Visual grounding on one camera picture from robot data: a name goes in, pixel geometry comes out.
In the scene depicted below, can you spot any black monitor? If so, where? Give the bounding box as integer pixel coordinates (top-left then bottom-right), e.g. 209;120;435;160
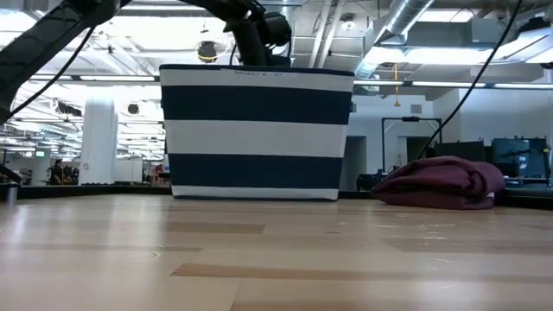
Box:
434;141;487;163

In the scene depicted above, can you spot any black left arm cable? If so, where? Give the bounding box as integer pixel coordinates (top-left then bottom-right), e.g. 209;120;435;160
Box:
7;26;97;120

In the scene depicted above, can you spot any teal equipment cabinet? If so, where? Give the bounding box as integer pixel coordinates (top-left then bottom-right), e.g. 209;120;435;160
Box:
492;136;552;181

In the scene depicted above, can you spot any white building column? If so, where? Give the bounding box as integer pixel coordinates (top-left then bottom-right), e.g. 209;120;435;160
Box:
79;98;118;186

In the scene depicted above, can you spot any yellow hanging cord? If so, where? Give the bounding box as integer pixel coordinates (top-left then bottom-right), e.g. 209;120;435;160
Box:
392;63;401;108

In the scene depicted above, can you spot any silver ventilation duct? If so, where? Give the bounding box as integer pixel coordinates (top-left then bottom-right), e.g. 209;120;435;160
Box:
353;0;435;79

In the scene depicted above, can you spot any person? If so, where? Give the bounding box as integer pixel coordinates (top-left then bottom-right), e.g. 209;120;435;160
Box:
49;158;67;186

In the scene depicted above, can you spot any black metal gantry frame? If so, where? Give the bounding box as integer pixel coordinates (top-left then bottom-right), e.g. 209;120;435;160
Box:
380;115;443;175

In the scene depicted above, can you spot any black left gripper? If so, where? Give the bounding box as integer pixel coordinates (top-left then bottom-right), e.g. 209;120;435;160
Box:
222;3;294;68

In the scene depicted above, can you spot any black right table frame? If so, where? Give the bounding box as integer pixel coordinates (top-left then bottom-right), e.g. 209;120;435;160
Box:
496;185;553;212

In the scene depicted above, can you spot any folded maroon cloth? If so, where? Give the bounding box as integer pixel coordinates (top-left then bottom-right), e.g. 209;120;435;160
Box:
372;155;506;212

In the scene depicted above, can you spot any black hanging cable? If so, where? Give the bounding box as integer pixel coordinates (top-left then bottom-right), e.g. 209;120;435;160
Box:
416;0;524;160

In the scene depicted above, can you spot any black yellow ceiling dome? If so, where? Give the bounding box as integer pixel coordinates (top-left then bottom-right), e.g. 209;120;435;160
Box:
197;41;219;64

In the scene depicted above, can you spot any navy white striped fabric basket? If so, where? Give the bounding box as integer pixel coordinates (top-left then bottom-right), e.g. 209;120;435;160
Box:
158;63;356;202

